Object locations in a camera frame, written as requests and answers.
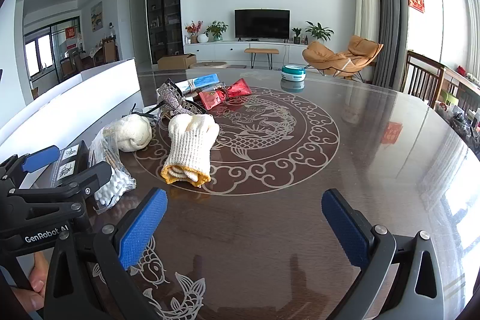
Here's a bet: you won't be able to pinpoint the orange bench stool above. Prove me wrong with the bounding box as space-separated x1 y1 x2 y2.
244 47 280 70

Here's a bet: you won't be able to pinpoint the blue and white carton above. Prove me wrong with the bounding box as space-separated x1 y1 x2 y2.
174 73 222 91

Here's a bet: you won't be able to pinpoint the large leafy potted plant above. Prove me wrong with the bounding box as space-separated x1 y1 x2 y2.
304 21 334 43

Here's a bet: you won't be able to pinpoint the teal round container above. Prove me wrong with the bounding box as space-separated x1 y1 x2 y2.
281 64 306 82

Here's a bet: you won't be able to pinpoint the black television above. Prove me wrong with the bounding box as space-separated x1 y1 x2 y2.
235 9 291 42

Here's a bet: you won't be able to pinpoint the green potted plant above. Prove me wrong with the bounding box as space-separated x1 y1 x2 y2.
204 20 229 42

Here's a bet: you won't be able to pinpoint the framed wall painting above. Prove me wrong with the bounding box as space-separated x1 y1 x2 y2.
91 1 104 32

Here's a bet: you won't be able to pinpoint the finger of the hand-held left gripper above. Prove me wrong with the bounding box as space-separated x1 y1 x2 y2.
7 161 113 208
0 145 61 189

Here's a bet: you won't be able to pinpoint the person's left hand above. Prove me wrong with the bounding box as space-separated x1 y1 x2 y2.
11 250 49 311

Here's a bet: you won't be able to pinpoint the dark frame glasses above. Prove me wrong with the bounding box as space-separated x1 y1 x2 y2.
122 103 169 126

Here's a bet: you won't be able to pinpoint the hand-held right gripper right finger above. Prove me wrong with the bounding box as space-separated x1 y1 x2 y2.
321 188 449 320

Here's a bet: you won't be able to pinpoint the white television cabinet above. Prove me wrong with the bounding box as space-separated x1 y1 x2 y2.
183 40 312 69

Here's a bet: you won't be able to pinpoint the cardboard box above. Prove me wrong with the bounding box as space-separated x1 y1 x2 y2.
157 53 197 71

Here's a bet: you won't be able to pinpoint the shiny red packet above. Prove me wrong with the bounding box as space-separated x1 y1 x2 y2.
224 77 253 99

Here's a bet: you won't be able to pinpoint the white door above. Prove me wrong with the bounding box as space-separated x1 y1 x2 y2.
129 0 146 64

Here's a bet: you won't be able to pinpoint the bag of cotton swabs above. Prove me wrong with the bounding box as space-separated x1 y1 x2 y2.
87 125 136 215

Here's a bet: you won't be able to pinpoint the grey labelled packet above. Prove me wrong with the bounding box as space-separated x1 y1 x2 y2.
50 142 90 189

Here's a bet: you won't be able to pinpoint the white knit glove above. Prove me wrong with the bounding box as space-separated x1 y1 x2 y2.
160 113 220 189
112 114 153 153

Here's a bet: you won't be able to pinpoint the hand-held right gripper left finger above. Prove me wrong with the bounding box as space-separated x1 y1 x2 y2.
43 187 168 320

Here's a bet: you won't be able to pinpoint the red flower arrangement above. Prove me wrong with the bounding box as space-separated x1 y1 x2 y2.
185 20 203 44

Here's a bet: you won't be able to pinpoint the round beige pouf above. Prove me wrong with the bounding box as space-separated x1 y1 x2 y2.
190 61 229 70

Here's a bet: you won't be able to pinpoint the orange lounge chair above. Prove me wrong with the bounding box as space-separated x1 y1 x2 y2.
302 35 384 81

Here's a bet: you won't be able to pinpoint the cluttered wooden sideboard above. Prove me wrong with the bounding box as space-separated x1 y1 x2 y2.
431 65 480 159

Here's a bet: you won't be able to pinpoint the tall dark display cabinet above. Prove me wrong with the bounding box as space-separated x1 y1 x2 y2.
145 0 184 65

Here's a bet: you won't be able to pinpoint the covered floor air conditioner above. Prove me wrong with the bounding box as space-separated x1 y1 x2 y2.
354 0 381 43

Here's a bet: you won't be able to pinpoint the red packet with gold emblem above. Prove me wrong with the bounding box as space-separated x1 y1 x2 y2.
197 88 229 111

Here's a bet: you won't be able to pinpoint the glittery bow hair clip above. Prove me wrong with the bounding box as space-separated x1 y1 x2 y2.
155 78 208 118

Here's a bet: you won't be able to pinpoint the grey curtain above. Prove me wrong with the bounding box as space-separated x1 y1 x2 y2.
368 0 407 90

